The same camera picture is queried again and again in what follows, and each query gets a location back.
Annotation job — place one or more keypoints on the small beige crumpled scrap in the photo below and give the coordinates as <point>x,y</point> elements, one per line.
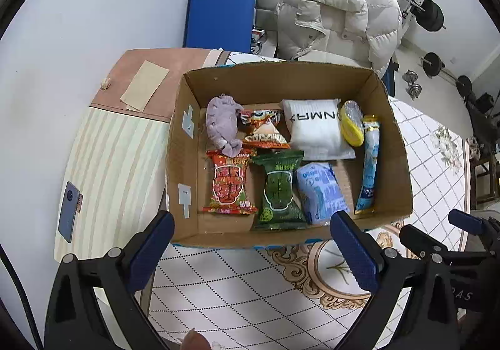
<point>105,83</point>

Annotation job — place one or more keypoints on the white padded chair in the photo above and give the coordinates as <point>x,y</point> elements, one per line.
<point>325,57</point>

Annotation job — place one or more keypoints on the blue folded mat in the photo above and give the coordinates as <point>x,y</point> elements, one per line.
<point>214,24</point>

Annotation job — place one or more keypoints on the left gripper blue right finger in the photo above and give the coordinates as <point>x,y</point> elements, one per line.
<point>381,272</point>

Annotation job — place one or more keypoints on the orange snack packet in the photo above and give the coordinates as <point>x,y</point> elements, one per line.
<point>261,127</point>

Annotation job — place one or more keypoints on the floor barbell black plates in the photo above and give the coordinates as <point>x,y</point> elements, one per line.
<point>434,67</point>

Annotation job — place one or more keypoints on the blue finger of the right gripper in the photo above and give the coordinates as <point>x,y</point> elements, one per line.
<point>423,245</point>
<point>478,222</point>

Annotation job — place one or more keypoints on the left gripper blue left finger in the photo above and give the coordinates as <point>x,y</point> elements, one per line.
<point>129,272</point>

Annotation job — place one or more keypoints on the blue tube packet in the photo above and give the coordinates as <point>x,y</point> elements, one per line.
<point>366,195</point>

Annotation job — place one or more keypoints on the cardboard box with blue outside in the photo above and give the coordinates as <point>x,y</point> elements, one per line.
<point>189,171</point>

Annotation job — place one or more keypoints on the chrome dumbbell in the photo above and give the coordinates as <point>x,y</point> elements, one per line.
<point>414,90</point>
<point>410,77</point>

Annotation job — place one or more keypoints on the dark wooden shelf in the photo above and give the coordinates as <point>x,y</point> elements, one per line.
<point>484,174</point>

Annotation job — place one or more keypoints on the red snack packet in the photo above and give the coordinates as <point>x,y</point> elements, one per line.
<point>228,193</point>

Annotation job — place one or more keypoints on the white soft pack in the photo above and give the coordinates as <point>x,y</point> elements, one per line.
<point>314,127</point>

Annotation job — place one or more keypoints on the silver yellow scrubbing sponge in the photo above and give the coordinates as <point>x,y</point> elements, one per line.
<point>351,123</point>

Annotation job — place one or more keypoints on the beige paper sheet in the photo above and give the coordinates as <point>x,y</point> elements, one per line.
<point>143,86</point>

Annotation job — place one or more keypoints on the white puffer jacket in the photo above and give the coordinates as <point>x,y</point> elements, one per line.
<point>364,30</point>

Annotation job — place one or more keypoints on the light blue tissue pack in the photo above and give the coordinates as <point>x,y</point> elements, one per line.
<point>320,193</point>

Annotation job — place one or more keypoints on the green snack packet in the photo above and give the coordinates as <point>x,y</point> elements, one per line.
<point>279,209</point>

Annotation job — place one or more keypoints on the blue smartphone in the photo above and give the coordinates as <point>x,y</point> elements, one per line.
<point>70,207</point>

